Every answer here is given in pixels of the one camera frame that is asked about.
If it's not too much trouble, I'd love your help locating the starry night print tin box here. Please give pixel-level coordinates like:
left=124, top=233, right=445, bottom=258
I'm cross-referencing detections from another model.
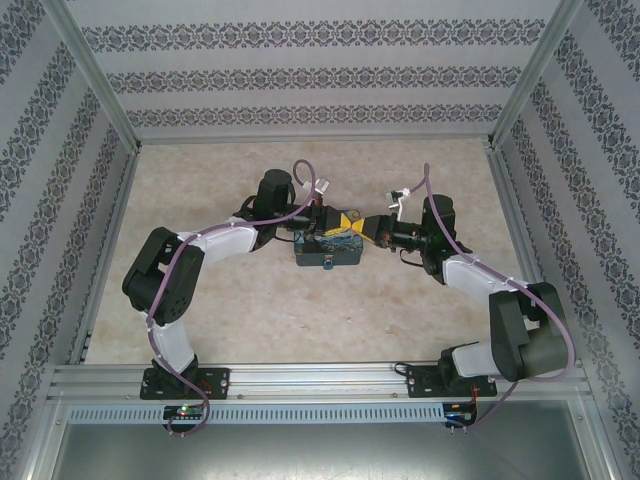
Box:
left=293, top=207, right=367, bottom=271

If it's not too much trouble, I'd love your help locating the grey sheet metal panel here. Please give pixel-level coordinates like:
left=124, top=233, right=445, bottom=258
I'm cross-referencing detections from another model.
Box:
left=29, top=397, right=616, bottom=480

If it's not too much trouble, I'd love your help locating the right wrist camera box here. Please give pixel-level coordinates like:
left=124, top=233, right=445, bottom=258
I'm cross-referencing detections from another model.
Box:
left=384, top=185, right=412, bottom=221

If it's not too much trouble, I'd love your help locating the aluminium side rail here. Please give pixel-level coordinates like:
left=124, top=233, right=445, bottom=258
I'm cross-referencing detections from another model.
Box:
left=487, top=147, right=571, bottom=361
left=67, top=147, right=144, bottom=366

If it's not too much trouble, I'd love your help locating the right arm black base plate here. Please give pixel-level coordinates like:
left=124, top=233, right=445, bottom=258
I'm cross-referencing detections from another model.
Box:
left=405, top=364, right=499, bottom=400

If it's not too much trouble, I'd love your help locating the aluminium mounting rail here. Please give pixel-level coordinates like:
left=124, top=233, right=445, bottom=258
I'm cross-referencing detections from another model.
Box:
left=47, top=362, right=589, bottom=401

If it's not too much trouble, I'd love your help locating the slotted grey cable duct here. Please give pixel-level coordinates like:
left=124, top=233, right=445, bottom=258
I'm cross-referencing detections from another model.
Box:
left=67, top=402, right=446, bottom=424

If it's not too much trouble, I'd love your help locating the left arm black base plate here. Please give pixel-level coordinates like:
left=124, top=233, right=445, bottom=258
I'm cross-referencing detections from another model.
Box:
left=139, top=367, right=231, bottom=401

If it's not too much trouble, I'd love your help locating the aluminium frame post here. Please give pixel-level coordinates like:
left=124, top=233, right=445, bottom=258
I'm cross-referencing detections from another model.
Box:
left=487, top=0, right=586, bottom=149
left=37, top=0, right=144, bottom=151

